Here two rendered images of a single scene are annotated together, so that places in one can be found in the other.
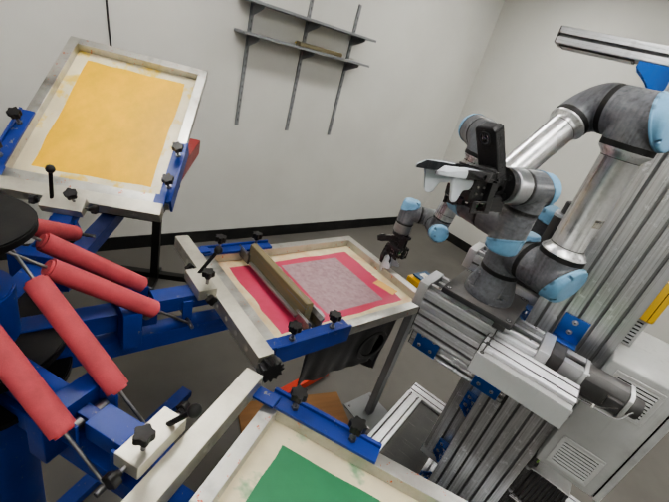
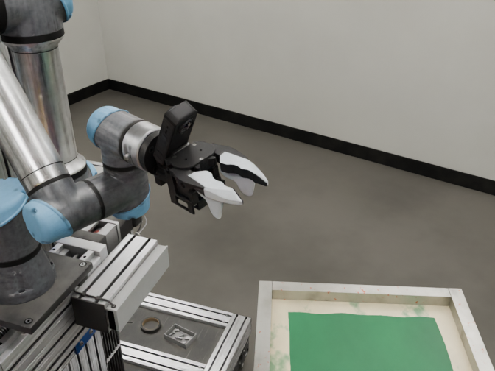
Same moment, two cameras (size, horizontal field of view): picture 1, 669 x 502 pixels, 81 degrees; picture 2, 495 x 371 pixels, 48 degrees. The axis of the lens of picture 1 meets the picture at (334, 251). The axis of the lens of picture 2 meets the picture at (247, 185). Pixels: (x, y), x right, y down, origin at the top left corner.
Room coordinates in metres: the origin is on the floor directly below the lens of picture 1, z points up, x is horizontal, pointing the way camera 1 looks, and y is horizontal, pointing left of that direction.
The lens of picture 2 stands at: (0.81, 0.51, 2.06)
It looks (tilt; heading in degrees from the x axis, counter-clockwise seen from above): 31 degrees down; 258
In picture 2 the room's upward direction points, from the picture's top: straight up
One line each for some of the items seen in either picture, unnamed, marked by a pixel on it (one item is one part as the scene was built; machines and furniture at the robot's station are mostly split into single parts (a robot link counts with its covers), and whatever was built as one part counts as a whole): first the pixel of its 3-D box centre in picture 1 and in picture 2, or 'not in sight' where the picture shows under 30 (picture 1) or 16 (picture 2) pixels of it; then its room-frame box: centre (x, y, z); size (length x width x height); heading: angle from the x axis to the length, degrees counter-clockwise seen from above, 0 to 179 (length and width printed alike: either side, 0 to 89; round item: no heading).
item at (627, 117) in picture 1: (591, 203); (45, 104); (1.00, -0.58, 1.63); 0.15 x 0.12 x 0.55; 35
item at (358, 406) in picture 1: (394, 353); not in sight; (1.68, -0.46, 0.48); 0.22 x 0.22 x 0.96; 45
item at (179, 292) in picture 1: (181, 297); not in sight; (0.96, 0.42, 1.02); 0.17 x 0.06 x 0.05; 135
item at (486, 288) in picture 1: (494, 280); (15, 263); (1.11, -0.50, 1.31); 0.15 x 0.15 x 0.10
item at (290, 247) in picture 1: (320, 281); not in sight; (1.36, 0.02, 0.97); 0.79 x 0.58 x 0.04; 135
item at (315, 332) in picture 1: (311, 339); not in sight; (0.99, -0.01, 0.97); 0.30 x 0.05 x 0.07; 135
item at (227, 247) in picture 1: (237, 252); not in sight; (1.39, 0.39, 0.97); 0.30 x 0.05 x 0.07; 135
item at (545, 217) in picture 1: (542, 220); not in sight; (1.54, -0.76, 1.42); 0.13 x 0.12 x 0.14; 6
